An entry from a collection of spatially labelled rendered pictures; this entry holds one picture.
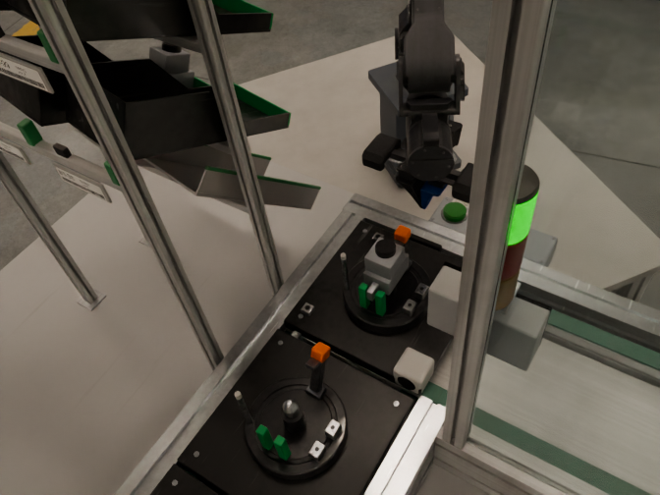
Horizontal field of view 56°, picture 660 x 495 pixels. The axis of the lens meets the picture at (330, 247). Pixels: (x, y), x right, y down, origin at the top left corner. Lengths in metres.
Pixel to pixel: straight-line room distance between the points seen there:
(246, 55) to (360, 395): 2.65
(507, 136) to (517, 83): 0.04
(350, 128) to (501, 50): 1.06
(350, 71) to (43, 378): 1.00
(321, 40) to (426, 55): 2.61
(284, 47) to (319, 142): 1.99
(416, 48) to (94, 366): 0.76
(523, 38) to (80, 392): 0.95
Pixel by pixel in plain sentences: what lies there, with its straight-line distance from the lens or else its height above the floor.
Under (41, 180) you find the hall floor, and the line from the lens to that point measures 3.02.
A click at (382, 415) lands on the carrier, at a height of 0.97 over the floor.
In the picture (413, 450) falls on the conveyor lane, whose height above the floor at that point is 0.96.
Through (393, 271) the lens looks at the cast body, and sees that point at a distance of 0.89.
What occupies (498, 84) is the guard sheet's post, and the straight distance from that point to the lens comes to 0.42.
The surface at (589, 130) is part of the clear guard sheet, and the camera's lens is 0.43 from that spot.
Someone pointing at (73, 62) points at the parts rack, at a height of 1.48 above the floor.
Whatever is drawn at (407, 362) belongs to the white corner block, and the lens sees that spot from 0.90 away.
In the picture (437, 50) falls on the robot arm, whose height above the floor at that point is 1.34.
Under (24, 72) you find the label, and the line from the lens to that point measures 0.71.
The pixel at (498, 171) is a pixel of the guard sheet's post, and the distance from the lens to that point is 0.46.
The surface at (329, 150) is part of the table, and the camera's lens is 1.39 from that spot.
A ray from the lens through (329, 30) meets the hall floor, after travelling 3.46.
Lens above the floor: 1.78
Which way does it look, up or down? 50 degrees down
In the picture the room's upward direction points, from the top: 8 degrees counter-clockwise
